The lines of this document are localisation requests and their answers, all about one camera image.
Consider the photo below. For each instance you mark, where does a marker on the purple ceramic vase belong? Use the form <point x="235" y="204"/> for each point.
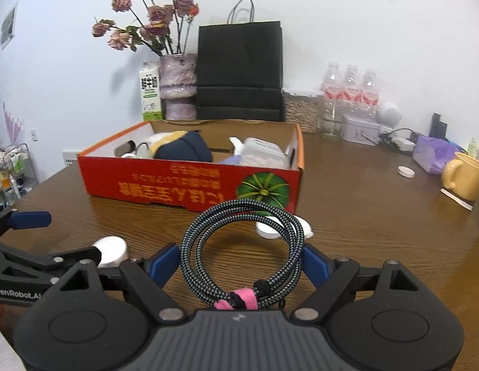
<point x="177" y="81"/>

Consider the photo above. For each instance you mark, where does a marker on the white wall socket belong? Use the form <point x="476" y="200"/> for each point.
<point x="34" y="135"/>

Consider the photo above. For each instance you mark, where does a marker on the white wall vent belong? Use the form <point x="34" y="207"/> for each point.
<point x="73" y="158"/>

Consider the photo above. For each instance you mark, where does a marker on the small clear spray bottle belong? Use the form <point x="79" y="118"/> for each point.
<point x="472" y="146"/>

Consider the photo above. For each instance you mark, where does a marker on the clear snack container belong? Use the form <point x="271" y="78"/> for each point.
<point x="301" y="112"/>

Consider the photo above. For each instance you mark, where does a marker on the purple tissue pack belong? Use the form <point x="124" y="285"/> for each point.
<point x="433" y="152"/>

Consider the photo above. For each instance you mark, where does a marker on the dark blue zip case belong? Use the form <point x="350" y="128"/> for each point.
<point x="185" y="147"/>

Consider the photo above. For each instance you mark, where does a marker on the purple wall decal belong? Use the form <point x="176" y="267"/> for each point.
<point x="13" y="123"/>

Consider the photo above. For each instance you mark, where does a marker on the white paper strip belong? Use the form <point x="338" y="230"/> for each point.
<point x="456" y="198"/>

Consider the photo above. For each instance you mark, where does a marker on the dried rose bouquet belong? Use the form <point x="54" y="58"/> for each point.
<point x="158" y="15"/>

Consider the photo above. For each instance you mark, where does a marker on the wooden desktop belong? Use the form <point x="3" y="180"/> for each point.
<point x="378" y="220"/>

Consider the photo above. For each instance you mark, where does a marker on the white round device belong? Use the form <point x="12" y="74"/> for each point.
<point x="390" y="113"/>

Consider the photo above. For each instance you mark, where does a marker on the purple fabric pouch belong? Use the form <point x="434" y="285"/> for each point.
<point x="230" y="159"/>

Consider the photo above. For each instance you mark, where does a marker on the white green milk carton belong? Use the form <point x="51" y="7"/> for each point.
<point x="150" y="92"/>

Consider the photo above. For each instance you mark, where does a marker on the red cardboard box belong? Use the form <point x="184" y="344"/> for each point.
<point x="166" y="179"/>

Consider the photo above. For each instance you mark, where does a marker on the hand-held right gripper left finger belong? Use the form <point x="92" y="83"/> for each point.
<point x="166" y="262"/>

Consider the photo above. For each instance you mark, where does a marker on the pale purple tin box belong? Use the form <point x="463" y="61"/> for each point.
<point x="359" y="131"/>

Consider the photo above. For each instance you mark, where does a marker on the wall picture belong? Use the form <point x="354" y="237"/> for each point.
<point x="9" y="25"/>

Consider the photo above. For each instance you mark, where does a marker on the black paper bag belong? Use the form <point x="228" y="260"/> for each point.
<point x="239" y="69"/>

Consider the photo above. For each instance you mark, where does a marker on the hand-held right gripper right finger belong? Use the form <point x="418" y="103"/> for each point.
<point x="315" y="264"/>

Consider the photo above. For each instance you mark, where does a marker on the yellow white plush toy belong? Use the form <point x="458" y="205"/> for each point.
<point x="166" y="139"/>

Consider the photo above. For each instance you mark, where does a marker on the white power strip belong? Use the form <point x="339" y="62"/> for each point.
<point x="402" y="143"/>

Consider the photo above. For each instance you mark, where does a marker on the metal storage rack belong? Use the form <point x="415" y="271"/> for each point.
<point x="11" y="177"/>

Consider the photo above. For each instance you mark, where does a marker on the white tissue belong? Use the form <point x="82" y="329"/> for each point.
<point x="235" y="145"/>

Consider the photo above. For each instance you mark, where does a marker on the white round lid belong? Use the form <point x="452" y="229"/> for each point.
<point x="406" y="171"/>

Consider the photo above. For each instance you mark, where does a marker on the clear water bottle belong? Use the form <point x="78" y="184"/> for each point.
<point x="351" y="85"/>
<point x="370" y="89"/>
<point x="332" y="85"/>

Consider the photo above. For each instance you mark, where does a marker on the yellow mug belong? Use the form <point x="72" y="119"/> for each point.
<point x="467" y="177"/>

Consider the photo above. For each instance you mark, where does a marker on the black upright boxes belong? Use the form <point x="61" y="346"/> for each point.
<point x="437" y="125"/>

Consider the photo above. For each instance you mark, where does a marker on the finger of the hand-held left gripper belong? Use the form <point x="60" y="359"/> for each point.
<point x="69" y="257"/>
<point x="30" y="219"/>

